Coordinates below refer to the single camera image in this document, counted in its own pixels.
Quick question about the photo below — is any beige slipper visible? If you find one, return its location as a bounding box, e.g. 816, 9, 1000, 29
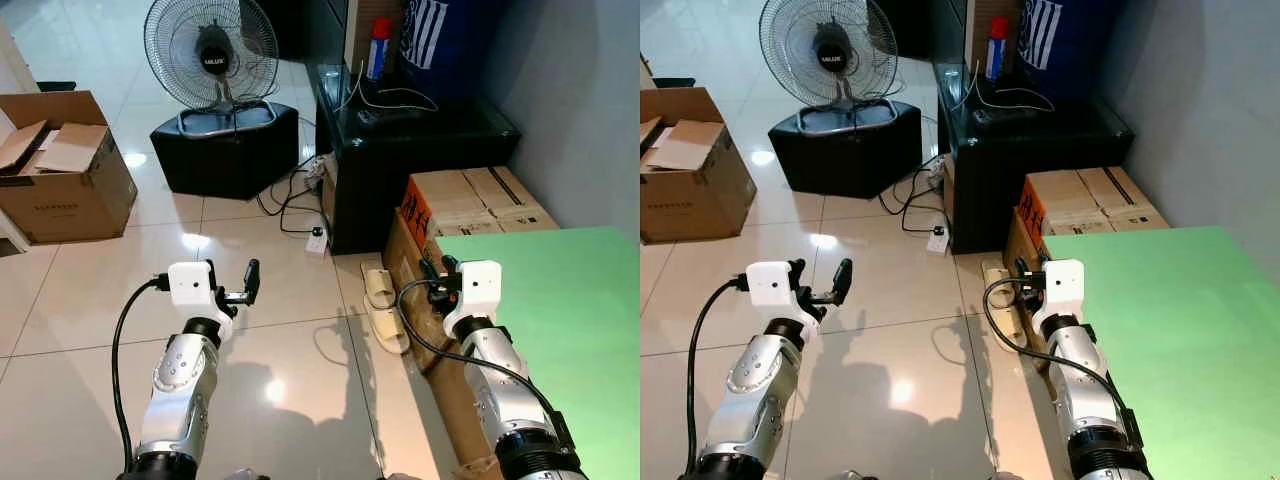
988, 298, 1029, 353
360, 262, 396, 313
368, 300, 414, 357
980, 262, 1013, 311

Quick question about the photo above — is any long brown cardboard panel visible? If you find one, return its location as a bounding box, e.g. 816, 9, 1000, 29
384, 205, 507, 473

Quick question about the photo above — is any black glass cabinet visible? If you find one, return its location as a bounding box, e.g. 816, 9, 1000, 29
935, 60, 1137, 257
312, 60, 522, 257

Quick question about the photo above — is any black leather stool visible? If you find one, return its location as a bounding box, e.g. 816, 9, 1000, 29
767, 100, 924, 199
150, 100, 301, 201

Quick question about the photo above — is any open brown cardboard box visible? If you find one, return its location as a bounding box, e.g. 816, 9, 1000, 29
0, 90, 139, 246
640, 87, 759, 245

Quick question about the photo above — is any red and blue spray can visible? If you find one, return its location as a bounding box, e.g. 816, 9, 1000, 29
366, 17, 393, 82
984, 17, 1010, 82

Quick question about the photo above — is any black desk fan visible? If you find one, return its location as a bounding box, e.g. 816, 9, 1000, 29
757, 0, 900, 138
143, 0, 282, 138

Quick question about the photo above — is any blue white striped cloth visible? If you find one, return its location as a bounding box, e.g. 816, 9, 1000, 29
400, 0, 453, 71
1014, 0, 1064, 71

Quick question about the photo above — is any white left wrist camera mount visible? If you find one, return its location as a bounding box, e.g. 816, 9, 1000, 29
167, 262, 237, 322
745, 260, 804, 323

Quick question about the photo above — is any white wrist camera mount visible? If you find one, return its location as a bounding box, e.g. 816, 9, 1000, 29
444, 260, 502, 338
1036, 259, 1087, 338
745, 260, 804, 323
167, 262, 237, 322

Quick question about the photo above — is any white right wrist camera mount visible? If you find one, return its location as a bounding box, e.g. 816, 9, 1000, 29
1036, 259, 1087, 338
444, 260, 502, 338

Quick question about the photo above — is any black floor cable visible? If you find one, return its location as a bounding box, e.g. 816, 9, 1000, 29
255, 150, 333, 239
877, 150, 951, 236

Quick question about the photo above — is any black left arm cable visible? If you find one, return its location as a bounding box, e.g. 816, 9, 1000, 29
684, 277, 751, 473
111, 277, 169, 473

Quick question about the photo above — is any white cable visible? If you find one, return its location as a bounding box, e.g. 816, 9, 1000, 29
958, 60, 1056, 117
343, 60, 441, 117

